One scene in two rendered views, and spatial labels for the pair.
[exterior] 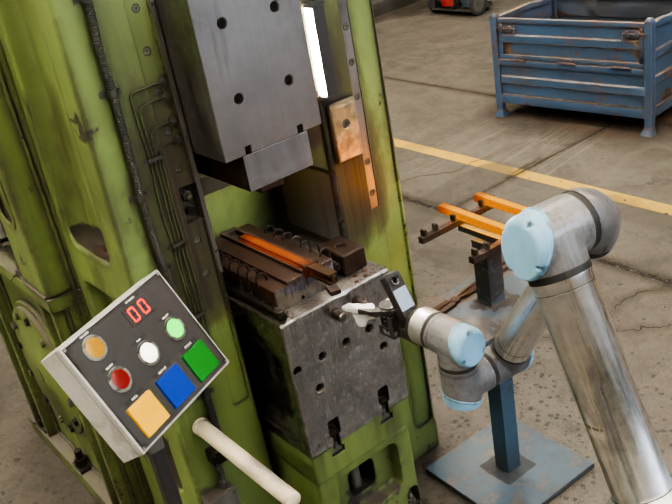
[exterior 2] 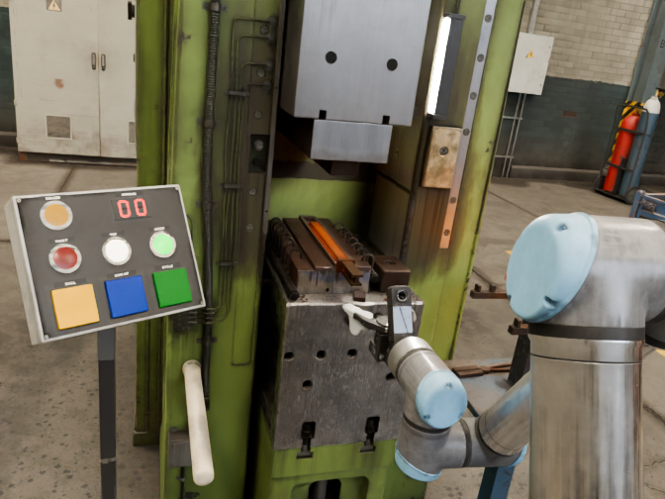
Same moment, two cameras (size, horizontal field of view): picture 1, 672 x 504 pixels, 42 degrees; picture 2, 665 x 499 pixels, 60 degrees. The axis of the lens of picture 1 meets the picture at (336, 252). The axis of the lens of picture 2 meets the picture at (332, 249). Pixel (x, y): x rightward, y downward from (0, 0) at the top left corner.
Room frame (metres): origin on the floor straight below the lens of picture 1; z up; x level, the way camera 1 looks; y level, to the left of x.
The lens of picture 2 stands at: (0.71, -0.27, 1.54)
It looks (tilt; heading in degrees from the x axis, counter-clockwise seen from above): 20 degrees down; 16
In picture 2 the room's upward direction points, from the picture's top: 7 degrees clockwise
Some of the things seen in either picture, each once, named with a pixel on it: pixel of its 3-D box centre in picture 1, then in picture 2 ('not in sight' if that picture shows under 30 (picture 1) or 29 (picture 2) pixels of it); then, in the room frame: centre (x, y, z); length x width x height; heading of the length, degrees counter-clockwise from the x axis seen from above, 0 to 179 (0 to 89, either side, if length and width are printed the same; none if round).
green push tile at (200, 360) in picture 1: (199, 360); (171, 287); (1.70, 0.35, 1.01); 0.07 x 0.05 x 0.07; 149
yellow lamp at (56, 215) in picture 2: (94, 347); (56, 215); (1.58, 0.53, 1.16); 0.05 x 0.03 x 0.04; 124
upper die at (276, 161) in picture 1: (234, 147); (328, 128); (2.24, 0.22, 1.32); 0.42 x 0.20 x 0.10; 34
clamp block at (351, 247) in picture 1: (342, 255); (388, 272); (2.22, -0.02, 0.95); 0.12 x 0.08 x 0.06; 34
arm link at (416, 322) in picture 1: (427, 326); (414, 360); (1.71, -0.18, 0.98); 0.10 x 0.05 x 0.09; 124
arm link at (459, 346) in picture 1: (453, 340); (430, 388); (1.64, -0.22, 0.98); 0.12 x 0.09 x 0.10; 34
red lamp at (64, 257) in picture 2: (120, 379); (65, 257); (1.56, 0.50, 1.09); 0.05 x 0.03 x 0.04; 124
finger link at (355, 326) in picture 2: (359, 316); (355, 322); (1.82, -0.03, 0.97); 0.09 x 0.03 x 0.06; 70
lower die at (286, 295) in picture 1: (262, 263); (314, 249); (2.24, 0.22, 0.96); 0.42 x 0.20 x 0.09; 34
